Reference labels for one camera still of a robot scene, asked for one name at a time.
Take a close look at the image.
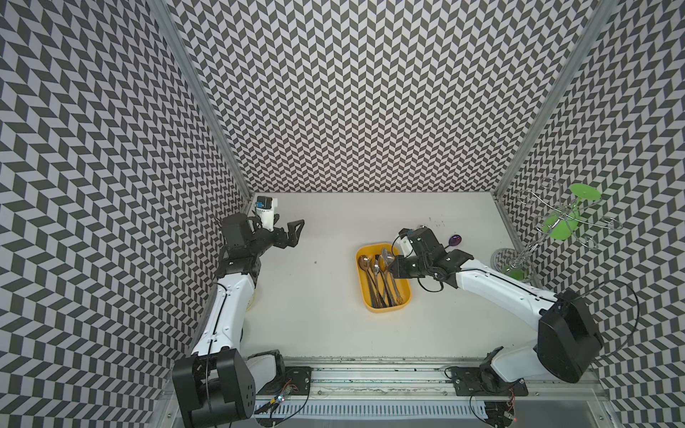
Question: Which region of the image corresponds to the silver ornate spoon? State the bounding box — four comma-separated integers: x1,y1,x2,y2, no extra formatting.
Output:
372,260,387,308

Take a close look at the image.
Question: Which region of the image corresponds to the yellow plastic storage box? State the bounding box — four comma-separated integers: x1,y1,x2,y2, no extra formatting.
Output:
355,243,411,313

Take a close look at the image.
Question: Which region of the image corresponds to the black spoon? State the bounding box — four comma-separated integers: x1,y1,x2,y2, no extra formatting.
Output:
378,269,396,307

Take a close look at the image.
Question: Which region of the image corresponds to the copper long spoon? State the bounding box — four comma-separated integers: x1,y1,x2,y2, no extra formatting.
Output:
358,255,381,309

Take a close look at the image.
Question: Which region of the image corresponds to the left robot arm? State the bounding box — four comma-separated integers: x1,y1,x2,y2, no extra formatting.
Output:
171,213,305,427

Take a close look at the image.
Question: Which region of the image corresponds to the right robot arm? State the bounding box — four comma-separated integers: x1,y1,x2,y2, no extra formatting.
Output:
390,228,604,392

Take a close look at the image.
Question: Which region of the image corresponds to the large purple spoon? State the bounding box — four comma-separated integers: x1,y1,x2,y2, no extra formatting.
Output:
445,234,462,248

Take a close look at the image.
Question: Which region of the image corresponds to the green metal cup rack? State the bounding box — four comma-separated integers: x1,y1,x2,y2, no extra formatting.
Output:
490,183,623,283

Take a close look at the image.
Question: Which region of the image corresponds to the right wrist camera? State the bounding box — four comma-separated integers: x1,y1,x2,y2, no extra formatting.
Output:
399,235,414,258

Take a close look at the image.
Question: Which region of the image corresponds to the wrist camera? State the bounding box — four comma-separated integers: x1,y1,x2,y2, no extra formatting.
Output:
254,196,278,231
399,235,414,258

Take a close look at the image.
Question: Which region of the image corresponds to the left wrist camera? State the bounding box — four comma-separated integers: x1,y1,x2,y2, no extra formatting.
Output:
254,196,278,231

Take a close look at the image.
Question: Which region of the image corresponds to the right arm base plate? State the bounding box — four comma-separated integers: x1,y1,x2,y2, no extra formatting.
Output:
444,367,529,397

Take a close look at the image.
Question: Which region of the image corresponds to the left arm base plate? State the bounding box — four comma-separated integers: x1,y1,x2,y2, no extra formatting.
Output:
258,367,313,396

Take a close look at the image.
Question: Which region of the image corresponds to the aluminium front rail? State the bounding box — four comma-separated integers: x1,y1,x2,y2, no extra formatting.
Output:
159,357,611,408

